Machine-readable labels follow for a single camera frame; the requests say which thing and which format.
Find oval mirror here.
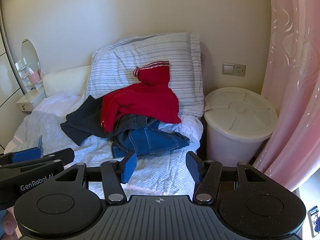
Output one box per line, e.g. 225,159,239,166
21,39,41,72

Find person's left hand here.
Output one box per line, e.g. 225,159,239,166
2,210,17,236

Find red patterned knit sweater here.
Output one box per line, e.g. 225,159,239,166
100,60,182,133

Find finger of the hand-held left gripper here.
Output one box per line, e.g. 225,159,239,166
0,147,42,167
0,148,75,178

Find dark grey garment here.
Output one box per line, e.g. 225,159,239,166
60,95,120,147

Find bed with white bedspread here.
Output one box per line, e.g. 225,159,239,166
4,91,204,197

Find white bucket lid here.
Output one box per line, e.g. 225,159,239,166
204,87,278,140

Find grey checked pillow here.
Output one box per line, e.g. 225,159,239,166
11,135,43,153

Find pink curtain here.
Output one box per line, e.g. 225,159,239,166
252,0,320,193

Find beige wall socket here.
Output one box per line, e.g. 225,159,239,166
234,64,246,77

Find white plastic bucket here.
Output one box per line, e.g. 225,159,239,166
204,115,270,167

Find striped white pillow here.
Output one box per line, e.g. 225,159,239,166
87,32,205,117

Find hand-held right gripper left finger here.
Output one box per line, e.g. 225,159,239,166
55,152,137,204

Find white glossy wardrobe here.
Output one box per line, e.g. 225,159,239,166
0,17,25,110

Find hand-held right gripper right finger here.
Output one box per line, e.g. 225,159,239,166
185,151,266,204

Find beige wall switch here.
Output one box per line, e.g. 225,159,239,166
222,63,235,75

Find cream vanity table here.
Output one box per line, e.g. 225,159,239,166
16,86,47,112

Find cream pillow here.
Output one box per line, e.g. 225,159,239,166
43,65,92,98

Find blue jeans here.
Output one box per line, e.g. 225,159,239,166
111,114,190,159

